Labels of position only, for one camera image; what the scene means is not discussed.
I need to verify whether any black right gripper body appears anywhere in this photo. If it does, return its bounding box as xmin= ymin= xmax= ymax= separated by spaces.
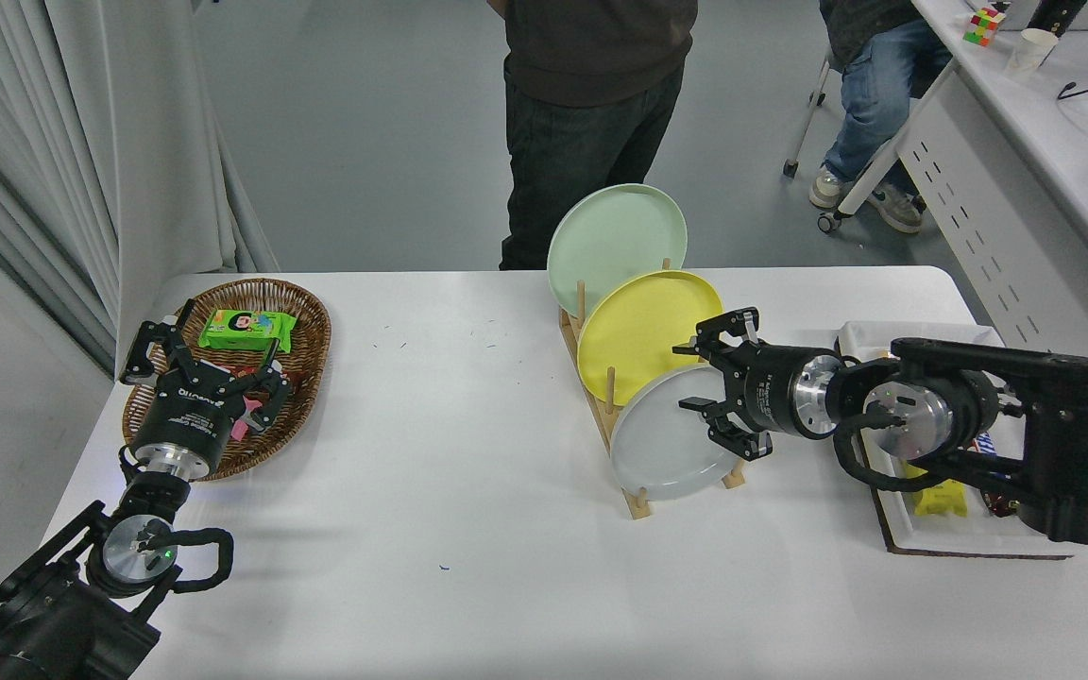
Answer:
xmin=736 ymin=343 xmax=819 ymax=439

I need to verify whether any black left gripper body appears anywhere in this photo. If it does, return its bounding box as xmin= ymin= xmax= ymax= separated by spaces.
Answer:
xmin=132 ymin=368 xmax=247 ymax=458

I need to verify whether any grey plate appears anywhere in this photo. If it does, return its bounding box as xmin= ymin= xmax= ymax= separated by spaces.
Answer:
xmin=609 ymin=365 xmax=760 ymax=502

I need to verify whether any yellow plate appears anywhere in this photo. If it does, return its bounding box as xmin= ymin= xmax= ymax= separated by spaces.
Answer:
xmin=576 ymin=270 xmax=725 ymax=407

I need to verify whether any wooden plate rack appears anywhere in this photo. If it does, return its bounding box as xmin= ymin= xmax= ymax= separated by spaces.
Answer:
xmin=558 ymin=257 xmax=749 ymax=520

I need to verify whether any pale green plate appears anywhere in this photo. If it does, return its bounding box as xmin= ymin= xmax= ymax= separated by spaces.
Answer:
xmin=546 ymin=183 xmax=689 ymax=305

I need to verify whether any pink wrapper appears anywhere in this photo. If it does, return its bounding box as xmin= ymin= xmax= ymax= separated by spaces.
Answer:
xmin=230 ymin=397 xmax=266 ymax=442

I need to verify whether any green snack pack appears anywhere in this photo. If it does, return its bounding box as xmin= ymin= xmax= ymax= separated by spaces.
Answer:
xmin=198 ymin=308 xmax=298 ymax=354

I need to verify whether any brown wicker basket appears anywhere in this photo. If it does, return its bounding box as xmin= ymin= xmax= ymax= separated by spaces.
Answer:
xmin=122 ymin=278 xmax=332 ymax=483

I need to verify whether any yellow snack bar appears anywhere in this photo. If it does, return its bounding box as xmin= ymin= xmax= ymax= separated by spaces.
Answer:
xmin=910 ymin=477 xmax=968 ymax=519

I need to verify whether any white wheeled chair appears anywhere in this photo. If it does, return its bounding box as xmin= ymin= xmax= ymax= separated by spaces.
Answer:
xmin=783 ymin=57 xmax=956 ymax=235

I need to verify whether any white tray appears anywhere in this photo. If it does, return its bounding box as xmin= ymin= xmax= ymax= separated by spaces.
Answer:
xmin=835 ymin=321 xmax=1088 ymax=558

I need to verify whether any brown Snickers bar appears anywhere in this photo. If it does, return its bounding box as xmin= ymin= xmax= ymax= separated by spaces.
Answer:
xmin=974 ymin=430 xmax=1023 ymax=519

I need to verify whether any grey curtain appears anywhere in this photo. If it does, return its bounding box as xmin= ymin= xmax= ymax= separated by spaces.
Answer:
xmin=0 ymin=0 xmax=281 ymax=379

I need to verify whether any standing person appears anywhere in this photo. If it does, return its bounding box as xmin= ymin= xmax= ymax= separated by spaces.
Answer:
xmin=487 ymin=0 xmax=699 ymax=272

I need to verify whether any seated person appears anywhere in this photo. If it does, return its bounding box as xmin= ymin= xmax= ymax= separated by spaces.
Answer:
xmin=808 ymin=0 xmax=956 ymax=235

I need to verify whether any white perforated side desk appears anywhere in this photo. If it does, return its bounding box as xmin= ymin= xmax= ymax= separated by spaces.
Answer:
xmin=893 ymin=0 xmax=1088 ymax=549

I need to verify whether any colourful puzzle cube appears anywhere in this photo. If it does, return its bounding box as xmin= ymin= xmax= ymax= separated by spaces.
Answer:
xmin=962 ymin=8 xmax=1008 ymax=46

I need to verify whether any white paper cup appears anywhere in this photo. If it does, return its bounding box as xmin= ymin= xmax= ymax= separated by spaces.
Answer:
xmin=1005 ymin=28 xmax=1060 ymax=77

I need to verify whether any black desk object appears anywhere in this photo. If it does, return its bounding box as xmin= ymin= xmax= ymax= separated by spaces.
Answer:
xmin=1026 ymin=0 xmax=1088 ymax=37

